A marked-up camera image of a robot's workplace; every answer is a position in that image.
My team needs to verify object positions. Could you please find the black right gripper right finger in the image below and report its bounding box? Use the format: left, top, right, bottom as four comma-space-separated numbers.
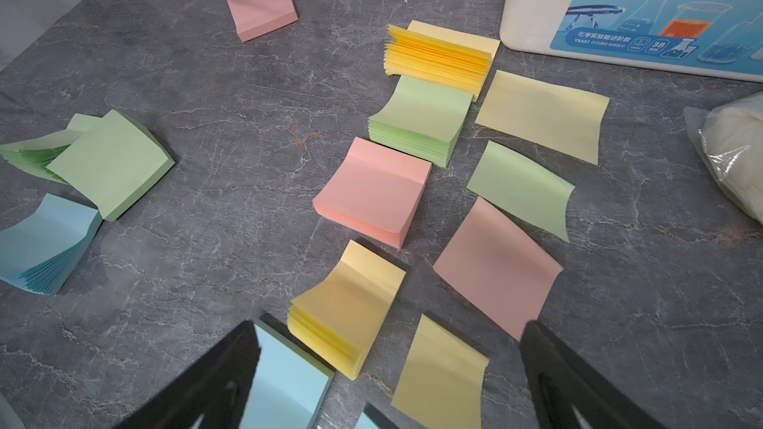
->
520, 321, 663, 428

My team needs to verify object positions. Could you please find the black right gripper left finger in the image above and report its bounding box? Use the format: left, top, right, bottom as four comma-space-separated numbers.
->
117, 320, 260, 428

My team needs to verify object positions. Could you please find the pink memo pad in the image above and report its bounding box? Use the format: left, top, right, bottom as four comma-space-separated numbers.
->
313, 137, 431, 249
227, 0, 298, 43

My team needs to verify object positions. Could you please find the blue memo pad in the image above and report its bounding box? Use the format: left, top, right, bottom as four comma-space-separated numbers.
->
240, 320, 335, 429
1, 194, 103, 295

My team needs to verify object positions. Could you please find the torn pink memo page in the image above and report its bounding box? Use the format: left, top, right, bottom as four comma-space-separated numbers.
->
434, 198, 564, 340

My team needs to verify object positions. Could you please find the yellow memo pad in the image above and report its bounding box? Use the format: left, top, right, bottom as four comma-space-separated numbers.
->
383, 21, 500, 100
287, 240, 405, 381

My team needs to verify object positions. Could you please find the torn blue memo page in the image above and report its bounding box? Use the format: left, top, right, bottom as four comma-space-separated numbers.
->
355, 405, 397, 429

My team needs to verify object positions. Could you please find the torn green memo page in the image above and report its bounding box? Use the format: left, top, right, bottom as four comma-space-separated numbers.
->
467, 141, 574, 242

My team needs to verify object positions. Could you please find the torn yellow memo page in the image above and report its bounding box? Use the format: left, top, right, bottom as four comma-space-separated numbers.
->
476, 71, 610, 165

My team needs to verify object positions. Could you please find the small green memo pad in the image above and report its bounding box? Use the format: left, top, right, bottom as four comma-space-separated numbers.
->
1, 113, 101, 185

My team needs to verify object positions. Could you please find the white storage box blue lid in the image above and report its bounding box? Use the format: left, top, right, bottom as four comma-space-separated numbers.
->
500, 0, 762, 81

